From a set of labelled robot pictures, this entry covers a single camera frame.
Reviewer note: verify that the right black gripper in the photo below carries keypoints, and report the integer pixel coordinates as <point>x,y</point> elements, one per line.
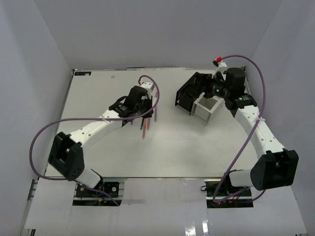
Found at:
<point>206,81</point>

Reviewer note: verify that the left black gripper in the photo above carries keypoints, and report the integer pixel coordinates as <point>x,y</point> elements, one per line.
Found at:
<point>149,103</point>

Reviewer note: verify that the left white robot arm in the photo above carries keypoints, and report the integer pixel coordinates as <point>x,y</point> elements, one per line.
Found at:
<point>67,152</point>

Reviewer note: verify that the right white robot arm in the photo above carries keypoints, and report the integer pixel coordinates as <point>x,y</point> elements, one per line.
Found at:
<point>276,166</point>

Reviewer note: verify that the mauve pen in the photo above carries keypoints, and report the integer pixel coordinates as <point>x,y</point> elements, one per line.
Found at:
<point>148,123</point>

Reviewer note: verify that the grey pen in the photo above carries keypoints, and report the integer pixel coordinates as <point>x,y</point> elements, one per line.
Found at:
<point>155,114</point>

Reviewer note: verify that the tan pen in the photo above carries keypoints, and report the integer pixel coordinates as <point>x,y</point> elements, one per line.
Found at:
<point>144,129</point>

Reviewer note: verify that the dark green pen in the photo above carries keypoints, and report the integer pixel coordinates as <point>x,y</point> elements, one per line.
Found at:
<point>142,123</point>

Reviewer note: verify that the white slotted container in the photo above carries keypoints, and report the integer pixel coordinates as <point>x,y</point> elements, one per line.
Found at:
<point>206,108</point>

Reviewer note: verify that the black slotted container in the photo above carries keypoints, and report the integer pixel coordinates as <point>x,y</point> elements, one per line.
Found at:
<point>190,91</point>

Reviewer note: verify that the left blue table label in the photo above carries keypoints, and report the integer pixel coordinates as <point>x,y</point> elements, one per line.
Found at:
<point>82,73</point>

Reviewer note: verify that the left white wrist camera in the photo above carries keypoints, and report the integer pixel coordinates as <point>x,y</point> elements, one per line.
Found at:
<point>148,86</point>

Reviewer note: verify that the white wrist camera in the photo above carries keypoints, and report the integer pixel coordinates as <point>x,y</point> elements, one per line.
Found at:
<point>220,66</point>
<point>148,86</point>

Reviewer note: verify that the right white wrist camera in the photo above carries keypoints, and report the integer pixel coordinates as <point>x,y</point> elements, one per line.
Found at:
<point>220,66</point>

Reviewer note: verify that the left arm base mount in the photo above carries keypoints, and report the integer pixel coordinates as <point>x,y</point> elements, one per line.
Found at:
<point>108,193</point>

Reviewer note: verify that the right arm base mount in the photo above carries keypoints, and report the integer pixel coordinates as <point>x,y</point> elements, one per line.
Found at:
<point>241,200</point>

